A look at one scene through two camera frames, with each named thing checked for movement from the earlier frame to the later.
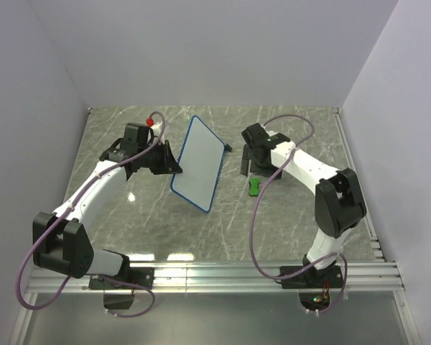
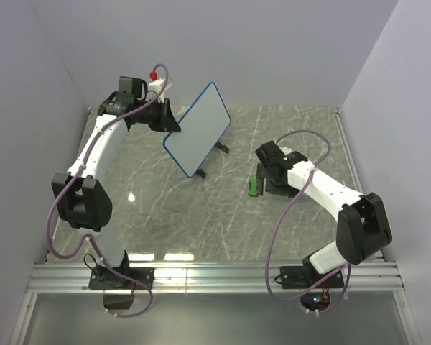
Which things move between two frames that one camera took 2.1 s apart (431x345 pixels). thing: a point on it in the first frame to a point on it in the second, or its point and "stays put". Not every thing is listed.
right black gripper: (249, 154) to (286, 190)
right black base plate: (313, 278) stays put
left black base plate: (140, 276) stays put
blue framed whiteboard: (201, 157) to (201, 126)
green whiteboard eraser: (253, 186) stays put
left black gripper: (169, 164) to (167, 121)
